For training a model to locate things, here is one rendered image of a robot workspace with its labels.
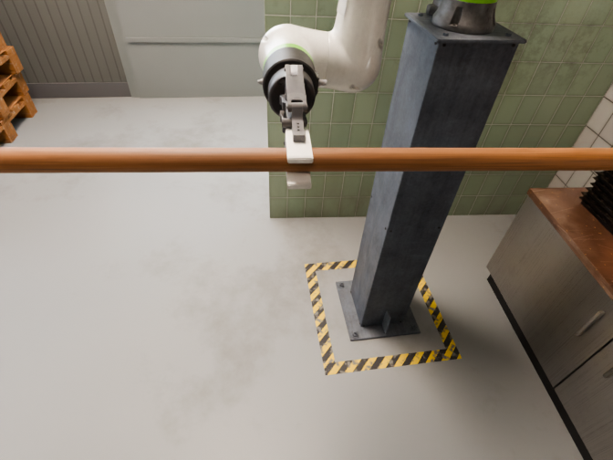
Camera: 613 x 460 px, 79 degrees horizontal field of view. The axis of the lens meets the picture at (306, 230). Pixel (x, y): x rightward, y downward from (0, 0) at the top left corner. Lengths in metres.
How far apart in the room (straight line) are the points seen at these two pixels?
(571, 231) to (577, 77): 0.85
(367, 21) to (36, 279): 1.88
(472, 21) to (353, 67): 0.38
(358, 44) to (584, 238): 1.14
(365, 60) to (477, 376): 1.37
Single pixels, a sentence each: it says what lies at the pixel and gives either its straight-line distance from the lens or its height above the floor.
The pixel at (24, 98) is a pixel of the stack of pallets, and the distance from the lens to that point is 3.58.
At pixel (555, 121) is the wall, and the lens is 2.29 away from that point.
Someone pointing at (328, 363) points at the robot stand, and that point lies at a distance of 1.63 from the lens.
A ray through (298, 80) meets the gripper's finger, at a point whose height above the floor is 1.25.
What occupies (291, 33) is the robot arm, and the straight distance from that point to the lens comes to 0.75.
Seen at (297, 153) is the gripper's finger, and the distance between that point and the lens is 0.45.
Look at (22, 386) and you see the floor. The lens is 1.87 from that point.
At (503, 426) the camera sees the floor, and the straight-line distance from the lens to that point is 1.73.
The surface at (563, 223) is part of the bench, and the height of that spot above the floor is 0.58.
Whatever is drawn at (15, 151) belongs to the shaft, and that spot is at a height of 1.21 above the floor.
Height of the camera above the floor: 1.45
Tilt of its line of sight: 44 degrees down
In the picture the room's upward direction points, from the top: 4 degrees clockwise
